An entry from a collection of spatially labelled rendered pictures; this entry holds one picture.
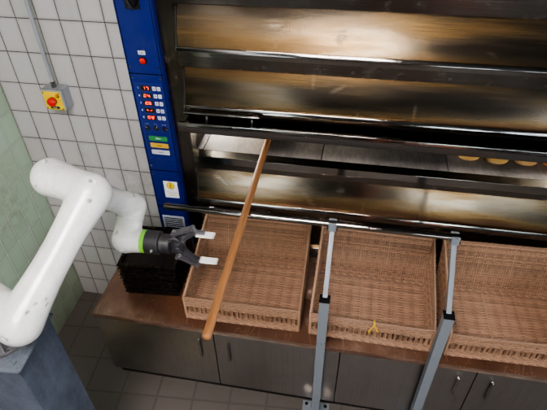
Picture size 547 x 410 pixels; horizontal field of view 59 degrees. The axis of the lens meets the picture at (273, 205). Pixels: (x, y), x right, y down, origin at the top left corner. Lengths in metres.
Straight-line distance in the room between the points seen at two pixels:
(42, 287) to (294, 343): 1.23
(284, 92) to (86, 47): 0.86
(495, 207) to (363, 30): 1.04
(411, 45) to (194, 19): 0.85
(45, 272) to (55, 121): 1.25
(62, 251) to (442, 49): 1.48
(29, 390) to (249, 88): 1.37
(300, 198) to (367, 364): 0.84
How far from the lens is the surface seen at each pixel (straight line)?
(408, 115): 2.09
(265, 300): 2.44
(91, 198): 1.48
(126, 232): 1.91
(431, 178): 2.29
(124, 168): 2.58
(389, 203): 2.37
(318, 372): 2.39
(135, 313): 2.50
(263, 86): 2.10
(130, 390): 2.96
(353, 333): 2.29
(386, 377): 2.47
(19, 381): 1.76
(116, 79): 2.31
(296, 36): 1.98
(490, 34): 2.02
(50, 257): 1.48
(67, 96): 2.44
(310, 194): 2.36
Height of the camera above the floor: 2.48
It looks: 40 degrees down
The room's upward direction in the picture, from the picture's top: 1 degrees counter-clockwise
